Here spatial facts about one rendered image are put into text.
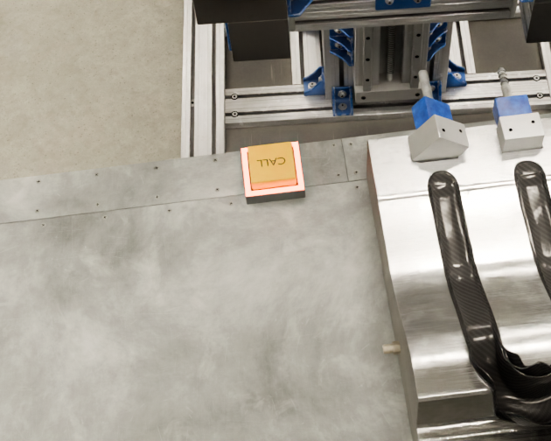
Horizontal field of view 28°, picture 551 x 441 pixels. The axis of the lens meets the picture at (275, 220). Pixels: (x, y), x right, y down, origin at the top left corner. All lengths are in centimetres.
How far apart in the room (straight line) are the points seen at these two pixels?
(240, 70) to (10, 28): 72
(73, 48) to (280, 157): 136
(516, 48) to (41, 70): 113
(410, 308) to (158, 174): 43
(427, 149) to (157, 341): 41
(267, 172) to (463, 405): 43
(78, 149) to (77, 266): 112
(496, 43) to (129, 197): 114
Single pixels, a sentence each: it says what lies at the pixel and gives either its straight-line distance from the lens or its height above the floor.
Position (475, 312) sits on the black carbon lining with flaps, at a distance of 128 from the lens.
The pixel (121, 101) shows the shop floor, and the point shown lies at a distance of 263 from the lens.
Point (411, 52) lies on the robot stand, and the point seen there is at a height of 45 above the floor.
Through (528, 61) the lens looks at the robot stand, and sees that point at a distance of 239.
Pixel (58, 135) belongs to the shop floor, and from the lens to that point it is 261.
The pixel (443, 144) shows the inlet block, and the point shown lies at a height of 92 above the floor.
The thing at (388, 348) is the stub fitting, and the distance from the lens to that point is 132.
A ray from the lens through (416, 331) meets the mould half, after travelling 124.
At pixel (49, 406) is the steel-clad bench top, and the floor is 80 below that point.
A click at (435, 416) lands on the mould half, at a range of 124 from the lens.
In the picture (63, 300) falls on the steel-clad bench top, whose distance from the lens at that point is 145.
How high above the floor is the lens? 205
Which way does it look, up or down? 59 degrees down
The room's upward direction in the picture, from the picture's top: 7 degrees counter-clockwise
